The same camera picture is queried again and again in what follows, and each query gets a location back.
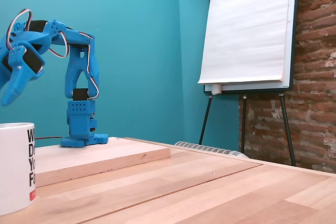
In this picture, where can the white mug black lettering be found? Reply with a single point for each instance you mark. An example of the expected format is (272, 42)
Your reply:
(13, 169)

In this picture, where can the pale wooden board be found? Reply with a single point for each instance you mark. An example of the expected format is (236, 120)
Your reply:
(105, 155)

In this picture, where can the white radiator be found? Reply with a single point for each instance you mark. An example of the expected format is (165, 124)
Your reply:
(210, 148)

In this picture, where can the white paper pad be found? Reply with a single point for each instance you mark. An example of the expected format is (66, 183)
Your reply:
(244, 24)

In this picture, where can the flip chart easel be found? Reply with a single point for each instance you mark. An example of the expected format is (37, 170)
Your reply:
(288, 58)

